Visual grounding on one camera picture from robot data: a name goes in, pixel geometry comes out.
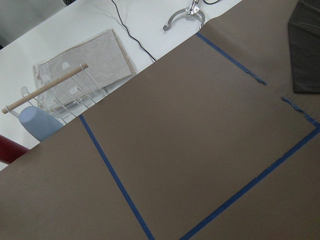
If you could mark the dark brown t-shirt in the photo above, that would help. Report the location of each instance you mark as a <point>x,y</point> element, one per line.
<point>304,46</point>

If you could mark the clear plastic bag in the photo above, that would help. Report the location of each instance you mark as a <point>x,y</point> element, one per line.
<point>107,60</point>

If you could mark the metal clamp tongs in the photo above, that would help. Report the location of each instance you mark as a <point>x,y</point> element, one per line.
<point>193,11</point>

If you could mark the light blue plastic bottle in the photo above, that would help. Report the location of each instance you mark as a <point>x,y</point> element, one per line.
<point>39,123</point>

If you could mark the dark red object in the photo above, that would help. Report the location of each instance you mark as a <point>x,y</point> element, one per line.
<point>10,150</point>

